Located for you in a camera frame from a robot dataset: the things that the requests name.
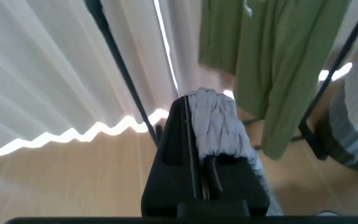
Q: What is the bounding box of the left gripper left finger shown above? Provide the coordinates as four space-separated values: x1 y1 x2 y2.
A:
140 95 203 218

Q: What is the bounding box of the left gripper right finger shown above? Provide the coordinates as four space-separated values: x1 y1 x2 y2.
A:
202 154 270 218

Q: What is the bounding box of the pale grey garment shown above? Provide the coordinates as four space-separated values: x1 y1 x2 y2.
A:
186 86 284 217

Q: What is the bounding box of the green long-sleeved shirt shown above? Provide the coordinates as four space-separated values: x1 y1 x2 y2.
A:
198 0 351 161

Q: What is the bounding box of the black clothes rack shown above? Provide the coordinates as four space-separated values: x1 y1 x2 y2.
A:
84 0 358 161

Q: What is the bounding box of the white laundry basket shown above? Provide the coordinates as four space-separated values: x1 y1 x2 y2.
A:
317 29 358 172

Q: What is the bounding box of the beige curtain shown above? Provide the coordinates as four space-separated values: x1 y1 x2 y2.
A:
0 0 358 153

